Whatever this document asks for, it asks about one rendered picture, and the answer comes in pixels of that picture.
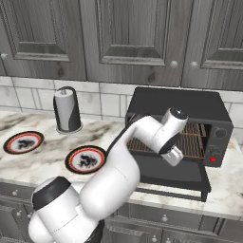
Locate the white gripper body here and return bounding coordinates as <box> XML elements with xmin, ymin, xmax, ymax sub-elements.
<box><xmin>164</xmin><ymin>145</ymin><xmax>185</xmax><ymax>167</ymax></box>

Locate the black toaster oven door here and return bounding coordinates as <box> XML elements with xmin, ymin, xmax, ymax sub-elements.
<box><xmin>135</xmin><ymin>153</ymin><xmax>213</xmax><ymax>195</ymax></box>

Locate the black toaster oven dial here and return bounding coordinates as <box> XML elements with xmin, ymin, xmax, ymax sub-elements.
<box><xmin>215</xmin><ymin>126</ymin><xmax>228</xmax><ymax>140</ymax></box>

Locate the black toaster oven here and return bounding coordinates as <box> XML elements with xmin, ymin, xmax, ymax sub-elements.
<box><xmin>124</xmin><ymin>85</ymin><xmax>234</xmax><ymax>169</ymax></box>

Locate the grey wooden base cupboard door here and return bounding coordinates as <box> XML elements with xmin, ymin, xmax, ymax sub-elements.
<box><xmin>160</xmin><ymin>228</ymin><xmax>243</xmax><ymax>243</ymax></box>
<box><xmin>103</xmin><ymin>220</ymin><xmax>163</xmax><ymax>243</ymax></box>
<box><xmin>0</xmin><ymin>202</ymin><xmax>34</xmax><ymax>243</ymax></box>

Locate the grey wooden drawer front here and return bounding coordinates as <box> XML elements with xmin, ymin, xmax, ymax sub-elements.
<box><xmin>217</xmin><ymin>217</ymin><xmax>243</xmax><ymax>242</ymax></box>
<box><xmin>0</xmin><ymin>181</ymin><xmax>36</xmax><ymax>204</ymax></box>
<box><xmin>114</xmin><ymin>202</ymin><xmax>224</xmax><ymax>233</ymax></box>

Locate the black red patterned plate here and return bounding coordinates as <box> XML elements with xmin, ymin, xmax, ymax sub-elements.
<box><xmin>2</xmin><ymin>130</ymin><xmax>46</xmax><ymax>156</ymax></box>
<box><xmin>64</xmin><ymin>144</ymin><xmax>107</xmax><ymax>176</ymax></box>

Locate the paper towel roll holder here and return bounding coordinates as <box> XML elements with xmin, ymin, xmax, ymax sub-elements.
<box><xmin>52</xmin><ymin>85</ymin><xmax>84</xmax><ymax>135</ymax></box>

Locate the wire toaster oven rack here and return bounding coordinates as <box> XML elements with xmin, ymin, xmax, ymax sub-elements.
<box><xmin>126</xmin><ymin>134</ymin><xmax>207</xmax><ymax>159</ymax></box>
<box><xmin>180</xmin><ymin>121</ymin><xmax>207</xmax><ymax>138</ymax></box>

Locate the black toaster oven door handle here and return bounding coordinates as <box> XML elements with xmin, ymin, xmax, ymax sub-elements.
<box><xmin>135</xmin><ymin>187</ymin><xmax>209</xmax><ymax>203</ymax></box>

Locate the grey wooden wall cupboard door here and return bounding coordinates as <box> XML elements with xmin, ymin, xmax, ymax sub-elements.
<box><xmin>0</xmin><ymin>0</ymin><xmax>87</xmax><ymax>82</ymax></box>
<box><xmin>181</xmin><ymin>0</ymin><xmax>243</xmax><ymax>93</ymax></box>
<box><xmin>79</xmin><ymin>0</ymin><xmax>195</xmax><ymax>88</ymax></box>

